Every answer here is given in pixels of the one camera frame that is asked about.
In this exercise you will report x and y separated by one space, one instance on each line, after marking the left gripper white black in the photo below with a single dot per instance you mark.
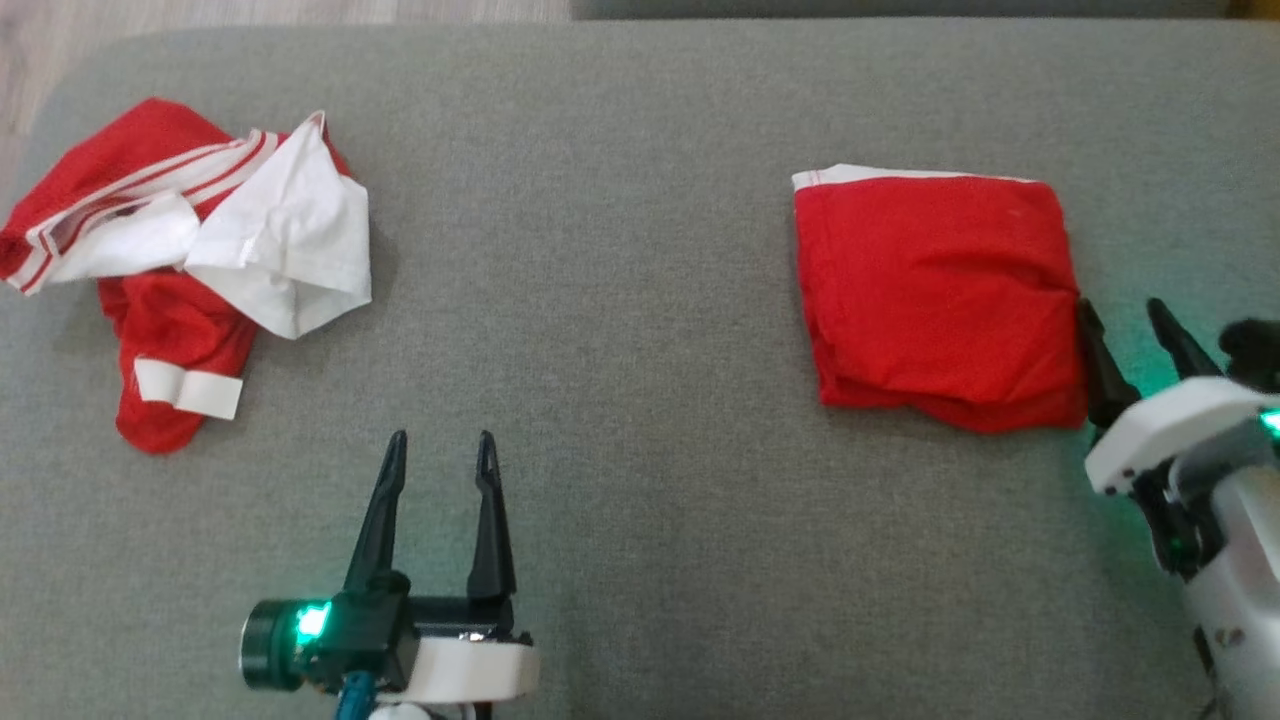
460 670

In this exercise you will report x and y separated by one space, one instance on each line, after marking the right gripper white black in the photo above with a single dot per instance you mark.
1160 430

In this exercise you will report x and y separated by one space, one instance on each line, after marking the plain red garment white trim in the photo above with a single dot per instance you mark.
930 290

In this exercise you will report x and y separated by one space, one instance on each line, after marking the red jersey with white sleeves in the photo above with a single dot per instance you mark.
280 230

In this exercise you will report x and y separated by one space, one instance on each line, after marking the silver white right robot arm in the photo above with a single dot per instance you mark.
1240 600

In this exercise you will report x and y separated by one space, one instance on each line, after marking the yellow sofa cushion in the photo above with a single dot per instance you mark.
1258 6

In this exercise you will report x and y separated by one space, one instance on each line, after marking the small grey sofa cushion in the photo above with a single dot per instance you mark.
900 7

